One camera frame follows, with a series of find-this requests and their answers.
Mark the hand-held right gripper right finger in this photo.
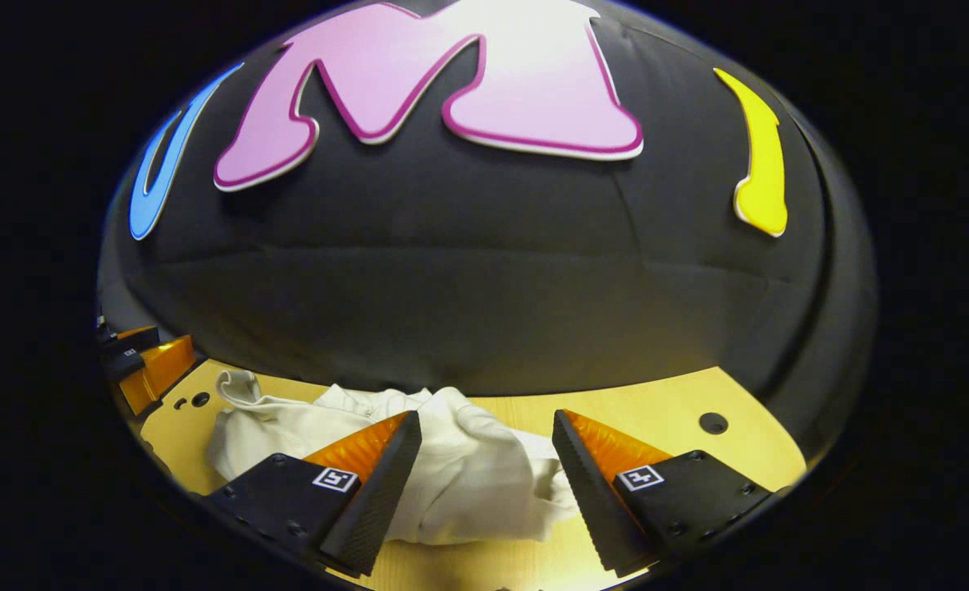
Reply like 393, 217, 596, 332
551, 409, 780, 578

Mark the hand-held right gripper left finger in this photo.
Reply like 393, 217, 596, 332
205, 410, 423, 578

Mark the white garment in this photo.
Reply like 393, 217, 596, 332
205, 369, 581, 547

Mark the black backdrop cloth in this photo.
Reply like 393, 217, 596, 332
94, 0, 879, 460

